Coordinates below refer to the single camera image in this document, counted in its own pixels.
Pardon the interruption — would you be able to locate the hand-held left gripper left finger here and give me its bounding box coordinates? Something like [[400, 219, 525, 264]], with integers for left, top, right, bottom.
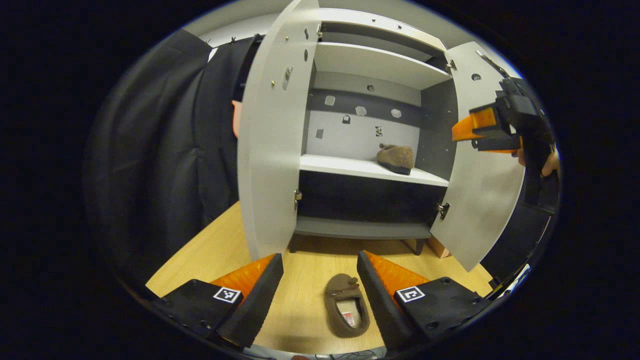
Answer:
[[150, 253, 285, 349]]

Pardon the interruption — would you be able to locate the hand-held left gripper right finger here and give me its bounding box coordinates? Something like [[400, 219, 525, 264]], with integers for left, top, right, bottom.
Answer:
[[356, 251, 493, 351]]

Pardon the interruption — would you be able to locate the brown fuzzy shoe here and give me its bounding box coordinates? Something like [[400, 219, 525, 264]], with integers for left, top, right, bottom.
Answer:
[[376, 143, 415, 176], [324, 273, 371, 339]]

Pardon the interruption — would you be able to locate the white shoe cabinet door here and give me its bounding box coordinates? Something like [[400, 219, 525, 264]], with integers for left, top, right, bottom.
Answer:
[[430, 41, 526, 272], [237, 0, 321, 261]]

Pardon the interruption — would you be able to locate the white grey shoe cabinet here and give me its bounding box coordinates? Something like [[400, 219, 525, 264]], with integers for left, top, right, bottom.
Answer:
[[292, 7, 458, 256]]

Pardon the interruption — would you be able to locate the black backdrop cloth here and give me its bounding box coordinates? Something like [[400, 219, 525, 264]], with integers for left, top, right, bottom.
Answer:
[[82, 29, 266, 291], [482, 200, 556, 283]]

